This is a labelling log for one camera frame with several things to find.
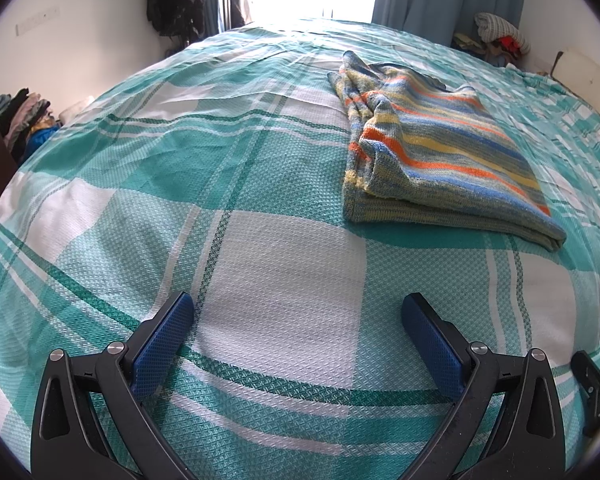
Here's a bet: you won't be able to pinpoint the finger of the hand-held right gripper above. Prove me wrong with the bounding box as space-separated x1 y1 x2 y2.
570 350 600 438

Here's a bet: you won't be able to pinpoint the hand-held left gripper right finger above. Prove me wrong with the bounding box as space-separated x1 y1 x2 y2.
401 292 566 480

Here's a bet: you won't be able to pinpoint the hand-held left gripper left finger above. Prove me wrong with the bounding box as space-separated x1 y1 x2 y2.
30 291 196 480

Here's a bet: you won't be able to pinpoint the striped knitted sweater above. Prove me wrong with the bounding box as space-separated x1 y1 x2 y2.
327 50 567 253

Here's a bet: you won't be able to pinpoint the pile of folded clothes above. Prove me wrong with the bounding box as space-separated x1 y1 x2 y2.
0 87 62 162

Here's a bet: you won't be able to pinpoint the olive clothes pile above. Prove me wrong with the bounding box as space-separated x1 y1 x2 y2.
452 32 502 62

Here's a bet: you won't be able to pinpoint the clothes pile in corner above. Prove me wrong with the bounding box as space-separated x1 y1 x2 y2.
475 12 532 56

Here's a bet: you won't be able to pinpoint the dark hanging clothes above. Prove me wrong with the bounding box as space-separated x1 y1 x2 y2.
146 0 207 41

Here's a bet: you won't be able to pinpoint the teal checked bed blanket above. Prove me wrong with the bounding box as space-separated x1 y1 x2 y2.
0 17 600 480

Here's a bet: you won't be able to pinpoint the white board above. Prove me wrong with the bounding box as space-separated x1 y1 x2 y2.
550 50 600 107

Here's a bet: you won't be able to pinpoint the red cloth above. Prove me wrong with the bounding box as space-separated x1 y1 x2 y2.
497 36 524 59

